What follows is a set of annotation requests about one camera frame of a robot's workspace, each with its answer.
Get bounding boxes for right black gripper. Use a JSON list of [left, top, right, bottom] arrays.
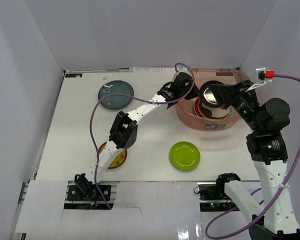
[[208, 80, 263, 133]]

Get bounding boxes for red and teal plate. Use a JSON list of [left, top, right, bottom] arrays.
[[193, 97, 234, 120]]

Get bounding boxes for glossy black plate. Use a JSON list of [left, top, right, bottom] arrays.
[[199, 80, 223, 109]]

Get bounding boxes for cream plate with black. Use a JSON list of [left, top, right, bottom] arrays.
[[198, 103, 231, 119]]

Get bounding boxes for yellow patterned plate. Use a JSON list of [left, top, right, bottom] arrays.
[[98, 142, 128, 169]]

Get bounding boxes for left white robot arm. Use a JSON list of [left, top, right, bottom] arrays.
[[74, 69, 198, 200]]

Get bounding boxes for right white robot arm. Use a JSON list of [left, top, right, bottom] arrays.
[[206, 80, 300, 240]]

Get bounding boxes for pink translucent plastic bin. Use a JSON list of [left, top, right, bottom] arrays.
[[174, 68, 249, 131]]

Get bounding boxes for lime green plate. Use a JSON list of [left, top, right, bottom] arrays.
[[169, 141, 201, 171]]

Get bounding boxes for papers at table back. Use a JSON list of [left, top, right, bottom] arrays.
[[129, 67, 176, 74]]

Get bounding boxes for dark blue ceramic plate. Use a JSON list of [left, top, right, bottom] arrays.
[[97, 80, 135, 110]]

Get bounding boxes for black label sticker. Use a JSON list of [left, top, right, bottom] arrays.
[[64, 73, 83, 78]]

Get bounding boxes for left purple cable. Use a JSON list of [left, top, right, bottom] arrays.
[[89, 62, 196, 210]]

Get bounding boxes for purple cable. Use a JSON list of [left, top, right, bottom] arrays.
[[204, 74, 300, 240], [89, 62, 196, 210]]

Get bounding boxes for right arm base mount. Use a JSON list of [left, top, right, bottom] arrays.
[[193, 182, 238, 213]]

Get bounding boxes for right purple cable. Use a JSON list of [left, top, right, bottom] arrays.
[[204, 74, 300, 240]]

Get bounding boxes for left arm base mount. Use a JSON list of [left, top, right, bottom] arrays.
[[63, 184, 114, 210]]

